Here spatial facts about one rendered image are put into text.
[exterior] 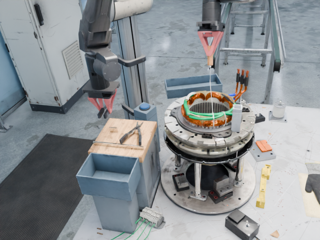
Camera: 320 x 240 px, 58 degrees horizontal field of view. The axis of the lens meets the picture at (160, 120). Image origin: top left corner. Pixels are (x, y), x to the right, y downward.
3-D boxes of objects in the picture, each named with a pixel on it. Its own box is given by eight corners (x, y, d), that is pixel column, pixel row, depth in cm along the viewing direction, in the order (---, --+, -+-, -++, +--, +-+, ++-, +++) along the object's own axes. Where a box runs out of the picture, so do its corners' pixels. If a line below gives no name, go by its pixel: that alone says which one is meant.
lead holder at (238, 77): (247, 86, 99) (248, 77, 97) (235, 85, 100) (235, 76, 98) (247, 81, 102) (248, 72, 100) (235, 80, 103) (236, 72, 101)
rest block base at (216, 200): (207, 195, 111) (207, 191, 110) (225, 186, 114) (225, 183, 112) (215, 204, 107) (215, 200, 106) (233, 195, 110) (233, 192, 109)
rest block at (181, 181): (185, 176, 118) (185, 173, 116) (188, 186, 113) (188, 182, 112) (175, 178, 117) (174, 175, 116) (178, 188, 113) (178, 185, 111)
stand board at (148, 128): (142, 163, 93) (142, 157, 92) (89, 157, 98) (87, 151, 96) (157, 126, 109) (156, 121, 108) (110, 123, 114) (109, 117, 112)
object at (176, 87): (214, 122, 152) (216, 73, 136) (219, 135, 144) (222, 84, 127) (167, 127, 152) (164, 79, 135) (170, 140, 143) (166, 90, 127)
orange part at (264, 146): (272, 150, 129) (272, 149, 129) (262, 152, 129) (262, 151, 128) (265, 141, 135) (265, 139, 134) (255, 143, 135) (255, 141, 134)
